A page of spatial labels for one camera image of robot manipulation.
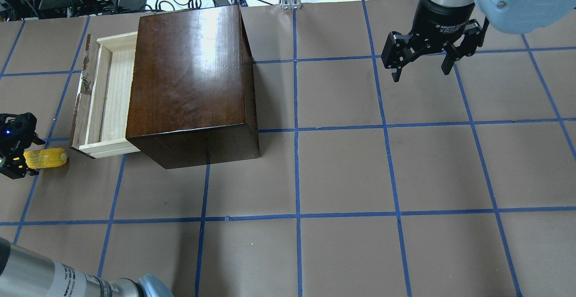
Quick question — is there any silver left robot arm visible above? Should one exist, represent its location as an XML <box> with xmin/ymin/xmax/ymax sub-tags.
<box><xmin>0</xmin><ymin>112</ymin><xmax>172</xmax><ymax>297</ymax></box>

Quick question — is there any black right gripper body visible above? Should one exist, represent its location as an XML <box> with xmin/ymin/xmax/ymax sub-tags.
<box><xmin>381</xmin><ymin>0</ymin><xmax>490</xmax><ymax>69</ymax></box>

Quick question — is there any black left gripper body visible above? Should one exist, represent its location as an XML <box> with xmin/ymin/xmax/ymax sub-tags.
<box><xmin>0</xmin><ymin>112</ymin><xmax>37</xmax><ymax>171</ymax></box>

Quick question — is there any yellow corn cob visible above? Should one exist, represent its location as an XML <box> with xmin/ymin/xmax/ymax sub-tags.
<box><xmin>23</xmin><ymin>148</ymin><xmax>68</xmax><ymax>169</ymax></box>

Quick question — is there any light wood drawer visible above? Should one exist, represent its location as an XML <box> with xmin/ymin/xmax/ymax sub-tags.
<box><xmin>70</xmin><ymin>32</ymin><xmax>138</xmax><ymax>159</ymax></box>

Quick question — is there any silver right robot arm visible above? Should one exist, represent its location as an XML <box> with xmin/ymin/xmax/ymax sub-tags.
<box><xmin>381</xmin><ymin>0</ymin><xmax>576</xmax><ymax>82</ymax></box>

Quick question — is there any dark brown wooden cabinet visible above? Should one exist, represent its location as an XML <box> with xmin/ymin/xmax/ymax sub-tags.
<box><xmin>126</xmin><ymin>4</ymin><xmax>261</xmax><ymax>169</ymax></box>

